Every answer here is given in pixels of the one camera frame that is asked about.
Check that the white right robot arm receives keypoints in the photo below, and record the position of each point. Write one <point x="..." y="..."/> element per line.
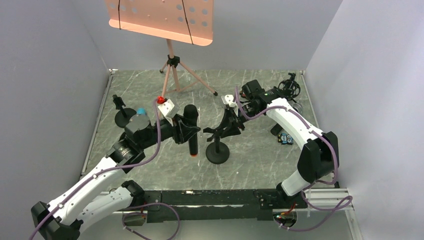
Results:
<point x="319" y="149"/>

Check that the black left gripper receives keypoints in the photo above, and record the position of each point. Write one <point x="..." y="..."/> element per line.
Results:
<point x="180" y="129"/>

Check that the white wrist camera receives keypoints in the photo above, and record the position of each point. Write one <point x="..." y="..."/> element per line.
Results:
<point x="167" y="108"/>
<point x="228" y="100"/>

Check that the blue microphone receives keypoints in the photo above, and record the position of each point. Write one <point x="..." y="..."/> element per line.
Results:
<point x="141" y="111"/>

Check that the pink music stand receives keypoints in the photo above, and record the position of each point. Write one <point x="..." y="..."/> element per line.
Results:
<point x="185" y="21"/>

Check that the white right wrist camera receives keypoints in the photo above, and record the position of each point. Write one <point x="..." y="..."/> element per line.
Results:
<point x="228" y="100"/>

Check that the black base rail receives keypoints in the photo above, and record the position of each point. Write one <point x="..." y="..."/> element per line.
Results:
<point x="213" y="204"/>

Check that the black round-base mic stand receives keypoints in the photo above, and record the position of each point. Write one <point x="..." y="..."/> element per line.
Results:
<point x="216" y="152"/>

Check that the small black mic stand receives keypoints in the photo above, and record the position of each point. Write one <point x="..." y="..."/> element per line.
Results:
<point x="124" y="114"/>

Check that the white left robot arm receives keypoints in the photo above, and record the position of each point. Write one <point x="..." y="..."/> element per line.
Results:
<point x="69" y="215"/>

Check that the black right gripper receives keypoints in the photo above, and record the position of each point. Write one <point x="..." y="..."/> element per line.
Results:
<point x="231" y="120"/>

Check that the black shock mount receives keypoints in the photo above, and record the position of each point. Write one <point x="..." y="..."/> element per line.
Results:
<point x="290" y="88"/>

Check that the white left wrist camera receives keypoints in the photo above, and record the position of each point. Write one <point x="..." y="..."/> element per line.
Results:
<point x="167" y="108"/>

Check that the blue owl block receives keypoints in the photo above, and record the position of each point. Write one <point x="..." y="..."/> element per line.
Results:
<point x="285" y="139"/>

